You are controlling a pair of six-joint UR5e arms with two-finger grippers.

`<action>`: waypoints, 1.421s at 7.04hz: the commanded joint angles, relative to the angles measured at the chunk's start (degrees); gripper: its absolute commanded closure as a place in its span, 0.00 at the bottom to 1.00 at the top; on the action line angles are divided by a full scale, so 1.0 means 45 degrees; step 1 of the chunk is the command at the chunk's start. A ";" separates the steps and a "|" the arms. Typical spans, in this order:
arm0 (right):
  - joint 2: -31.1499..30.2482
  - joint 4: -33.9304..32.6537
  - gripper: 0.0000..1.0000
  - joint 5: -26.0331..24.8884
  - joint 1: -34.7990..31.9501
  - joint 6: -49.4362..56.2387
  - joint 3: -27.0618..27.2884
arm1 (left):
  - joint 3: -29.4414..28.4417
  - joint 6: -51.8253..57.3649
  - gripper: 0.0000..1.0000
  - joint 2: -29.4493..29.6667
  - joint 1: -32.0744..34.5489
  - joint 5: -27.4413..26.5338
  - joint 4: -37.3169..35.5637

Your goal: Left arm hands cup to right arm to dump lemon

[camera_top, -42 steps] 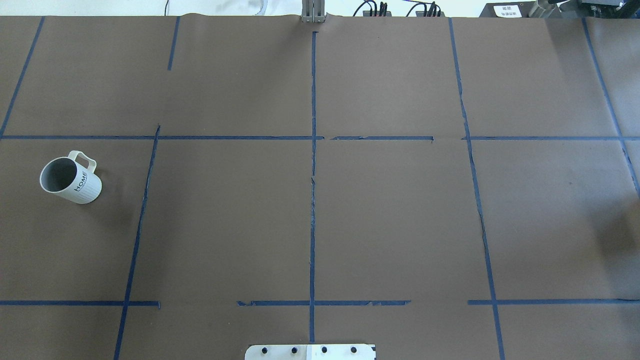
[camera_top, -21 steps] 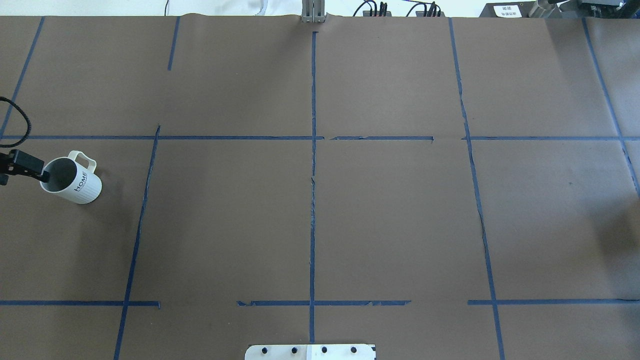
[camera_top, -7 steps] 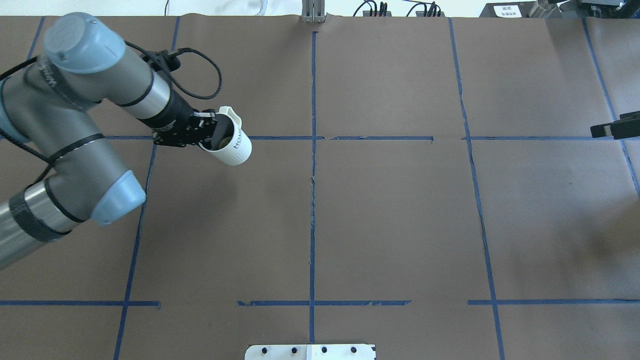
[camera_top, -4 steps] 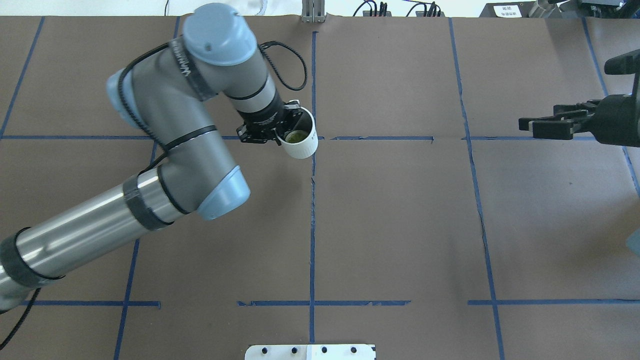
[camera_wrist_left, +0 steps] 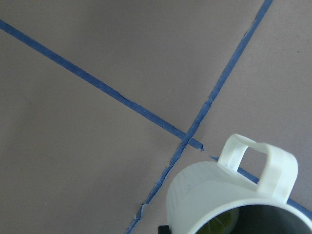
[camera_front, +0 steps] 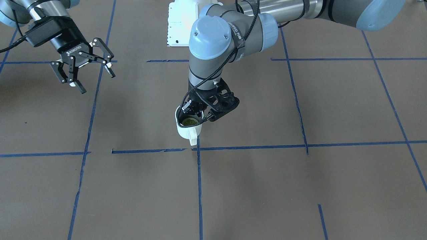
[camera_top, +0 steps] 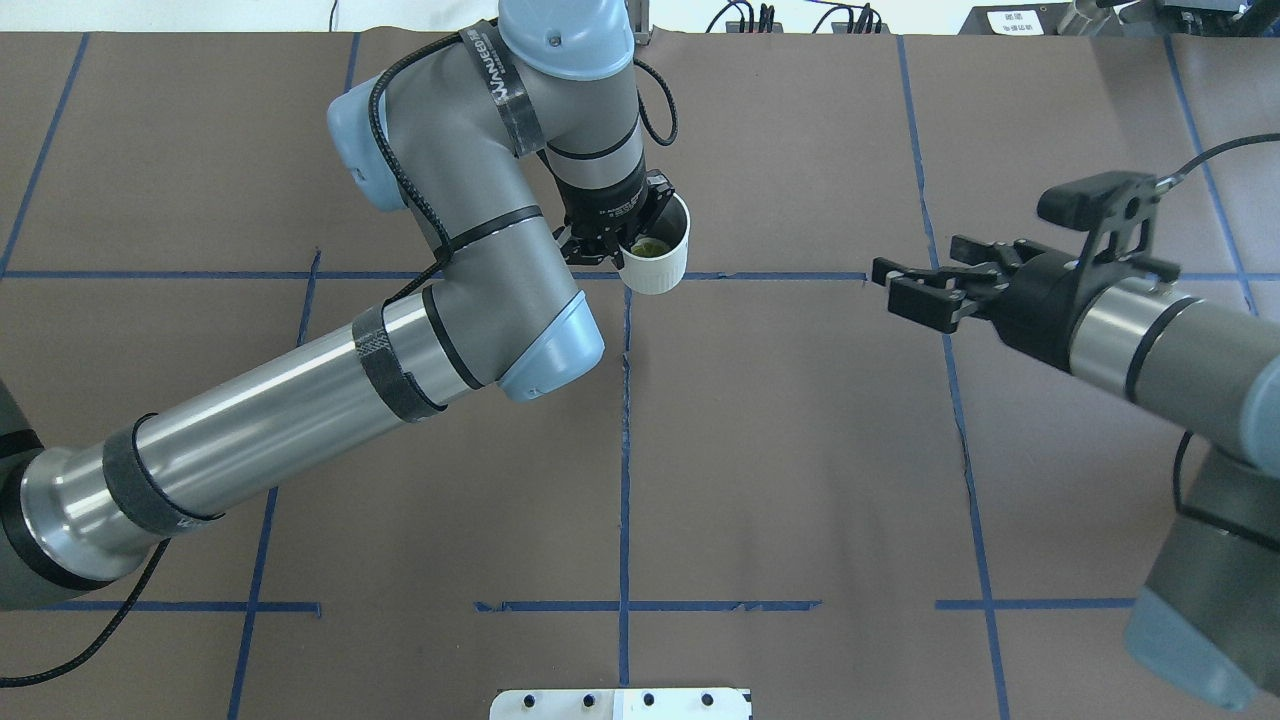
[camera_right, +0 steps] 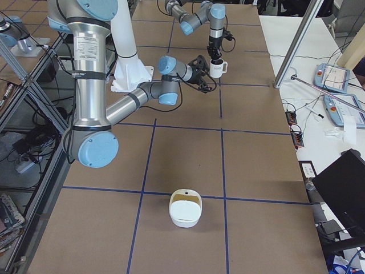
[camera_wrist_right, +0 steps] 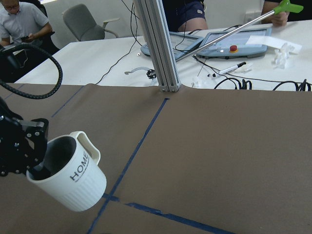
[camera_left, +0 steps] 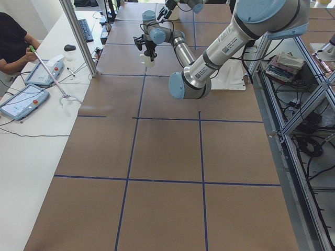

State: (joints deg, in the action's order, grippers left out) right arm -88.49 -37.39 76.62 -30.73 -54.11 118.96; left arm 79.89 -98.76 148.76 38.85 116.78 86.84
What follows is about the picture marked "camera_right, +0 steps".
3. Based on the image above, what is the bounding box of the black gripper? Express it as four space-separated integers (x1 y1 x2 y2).
207 45 222 57
189 55 216 91

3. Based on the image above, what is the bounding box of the white ribbed mug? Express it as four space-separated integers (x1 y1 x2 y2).
209 58 228 79

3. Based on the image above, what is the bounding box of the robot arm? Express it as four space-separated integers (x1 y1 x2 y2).
165 1 226 61
48 1 212 168

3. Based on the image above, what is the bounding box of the orange connector board upper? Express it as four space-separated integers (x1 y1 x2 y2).
285 111 297 125

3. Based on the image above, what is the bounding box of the orange connector board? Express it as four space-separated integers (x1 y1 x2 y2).
291 131 305 148
285 111 297 125

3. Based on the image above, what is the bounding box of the orange connector board lower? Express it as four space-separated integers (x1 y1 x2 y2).
291 131 305 148

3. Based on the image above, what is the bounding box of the white side table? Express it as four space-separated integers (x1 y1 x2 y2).
258 14 365 183

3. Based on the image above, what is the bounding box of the teach pendant upper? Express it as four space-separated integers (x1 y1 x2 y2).
313 63 350 94

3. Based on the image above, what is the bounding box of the teach pendant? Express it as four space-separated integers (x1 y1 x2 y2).
323 94 364 129
313 63 350 94

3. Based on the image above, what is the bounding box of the teach pendant lower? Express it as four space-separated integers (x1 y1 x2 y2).
323 94 364 129

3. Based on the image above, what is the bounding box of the white lidded bin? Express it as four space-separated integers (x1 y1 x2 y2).
169 189 202 228

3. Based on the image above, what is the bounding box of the black monitor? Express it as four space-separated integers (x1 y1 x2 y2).
313 149 364 237

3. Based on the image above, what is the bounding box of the white power strip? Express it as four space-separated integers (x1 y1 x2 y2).
15 160 38 174

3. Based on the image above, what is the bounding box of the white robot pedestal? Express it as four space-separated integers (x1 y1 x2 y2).
111 0 154 92

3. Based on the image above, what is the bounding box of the aluminium frame post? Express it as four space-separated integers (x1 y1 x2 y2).
274 0 323 89

